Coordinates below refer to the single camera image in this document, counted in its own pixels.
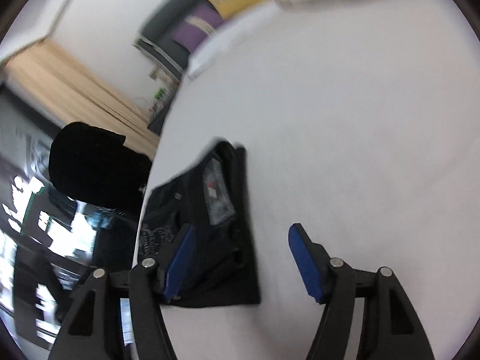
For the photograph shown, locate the black denim pants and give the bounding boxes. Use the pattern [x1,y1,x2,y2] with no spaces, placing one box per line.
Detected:
[138,140,260,308]

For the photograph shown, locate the dark nightstand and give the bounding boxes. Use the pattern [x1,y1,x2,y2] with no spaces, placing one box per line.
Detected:
[147,97,175,137]

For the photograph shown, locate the beige curtain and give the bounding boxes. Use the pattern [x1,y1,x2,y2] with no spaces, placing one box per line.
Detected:
[5,39,160,158]

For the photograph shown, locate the dark grey headboard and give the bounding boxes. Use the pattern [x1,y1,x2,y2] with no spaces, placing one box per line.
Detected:
[133,0,201,80]

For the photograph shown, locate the white pillow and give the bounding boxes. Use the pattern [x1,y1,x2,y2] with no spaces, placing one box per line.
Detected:
[185,28,239,80]

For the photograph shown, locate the purple pillow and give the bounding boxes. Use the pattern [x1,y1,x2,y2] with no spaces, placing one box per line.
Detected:
[172,3,225,53]

